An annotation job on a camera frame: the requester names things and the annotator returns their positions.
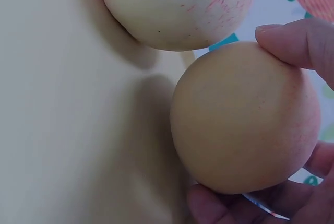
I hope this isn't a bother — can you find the person's right hand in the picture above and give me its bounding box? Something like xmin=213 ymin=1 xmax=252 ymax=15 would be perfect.
xmin=186 ymin=18 xmax=334 ymax=224

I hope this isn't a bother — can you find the plain yellow apple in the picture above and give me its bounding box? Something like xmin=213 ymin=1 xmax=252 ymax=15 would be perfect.
xmin=169 ymin=41 xmax=322 ymax=195

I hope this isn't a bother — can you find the red-streaked pale apple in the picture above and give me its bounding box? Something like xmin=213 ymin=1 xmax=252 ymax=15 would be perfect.
xmin=100 ymin=0 xmax=256 ymax=52

